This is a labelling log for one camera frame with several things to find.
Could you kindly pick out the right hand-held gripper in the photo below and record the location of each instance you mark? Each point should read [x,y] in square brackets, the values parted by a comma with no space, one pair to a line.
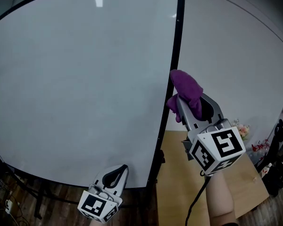
[226,142]

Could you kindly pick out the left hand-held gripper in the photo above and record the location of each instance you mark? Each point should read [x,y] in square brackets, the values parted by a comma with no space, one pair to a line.
[92,205]

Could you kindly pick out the purple cleaning cloth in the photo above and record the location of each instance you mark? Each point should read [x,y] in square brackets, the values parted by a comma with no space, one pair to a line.
[186,86]

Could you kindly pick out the whiteboard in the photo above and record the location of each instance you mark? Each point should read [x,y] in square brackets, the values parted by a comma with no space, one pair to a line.
[85,79]

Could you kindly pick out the person's left forearm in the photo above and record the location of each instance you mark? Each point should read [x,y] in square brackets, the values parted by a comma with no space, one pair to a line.
[95,223]

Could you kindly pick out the person's right forearm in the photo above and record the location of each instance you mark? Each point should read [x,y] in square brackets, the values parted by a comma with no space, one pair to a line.
[220,196]

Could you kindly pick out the pink flower bouquet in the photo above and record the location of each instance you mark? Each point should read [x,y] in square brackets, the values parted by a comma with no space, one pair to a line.
[243,129]

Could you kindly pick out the clear bag with red items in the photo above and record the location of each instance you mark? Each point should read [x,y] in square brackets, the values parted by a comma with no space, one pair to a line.
[260,148]

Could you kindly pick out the light wooden table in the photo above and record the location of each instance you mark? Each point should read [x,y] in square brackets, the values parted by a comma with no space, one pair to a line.
[179,185]

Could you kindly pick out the black office chair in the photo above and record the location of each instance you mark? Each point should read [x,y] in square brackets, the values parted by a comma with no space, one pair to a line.
[277,149]

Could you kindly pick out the white bottle red label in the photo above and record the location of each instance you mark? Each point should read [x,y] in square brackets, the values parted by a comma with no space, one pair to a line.
[267,170]

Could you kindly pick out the white power strip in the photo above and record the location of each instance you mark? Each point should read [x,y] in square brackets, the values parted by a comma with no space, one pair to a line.
[9,206]

